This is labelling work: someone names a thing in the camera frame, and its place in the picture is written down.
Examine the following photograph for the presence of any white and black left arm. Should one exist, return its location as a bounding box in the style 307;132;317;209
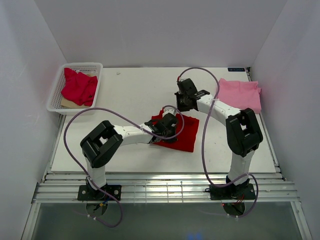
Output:
78;107;179;201

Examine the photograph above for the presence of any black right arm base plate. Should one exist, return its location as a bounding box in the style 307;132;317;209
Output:
204;183;256;200

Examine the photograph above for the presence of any folded pink t shirt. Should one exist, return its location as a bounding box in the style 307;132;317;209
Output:
217;78;262;114

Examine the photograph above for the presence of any beige cloth in basket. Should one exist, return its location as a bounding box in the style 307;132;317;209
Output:
60;97;90;109

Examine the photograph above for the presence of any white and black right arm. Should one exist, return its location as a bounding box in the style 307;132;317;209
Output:
175;77;263;201

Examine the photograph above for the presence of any white plastic basket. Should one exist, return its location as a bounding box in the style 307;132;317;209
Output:
46;62;103;116

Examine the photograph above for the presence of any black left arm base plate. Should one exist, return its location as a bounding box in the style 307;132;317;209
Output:
77;184;122;201

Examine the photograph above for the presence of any blue label on table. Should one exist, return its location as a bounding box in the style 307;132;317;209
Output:
227;67;246;72

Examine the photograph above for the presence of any crimson shirt in basket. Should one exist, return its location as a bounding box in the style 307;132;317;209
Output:
61;68;98;107

